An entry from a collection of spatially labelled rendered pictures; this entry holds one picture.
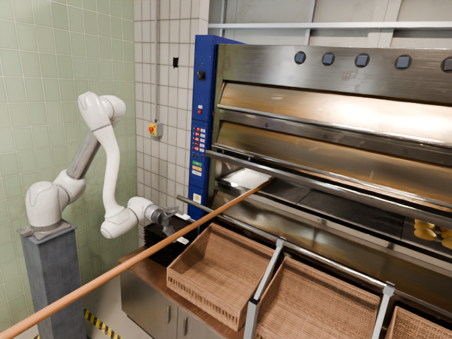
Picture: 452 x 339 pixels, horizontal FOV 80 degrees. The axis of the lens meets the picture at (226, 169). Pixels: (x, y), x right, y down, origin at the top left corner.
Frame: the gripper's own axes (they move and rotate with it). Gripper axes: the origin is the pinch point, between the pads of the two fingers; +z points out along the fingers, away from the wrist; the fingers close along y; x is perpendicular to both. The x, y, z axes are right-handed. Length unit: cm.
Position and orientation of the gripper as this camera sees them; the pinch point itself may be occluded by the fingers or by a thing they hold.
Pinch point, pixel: (185, 229)
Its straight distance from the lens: 137.4
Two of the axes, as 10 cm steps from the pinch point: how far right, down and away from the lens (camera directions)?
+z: 8.1, 2.6, -5.2
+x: -5.7, 2.2, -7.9
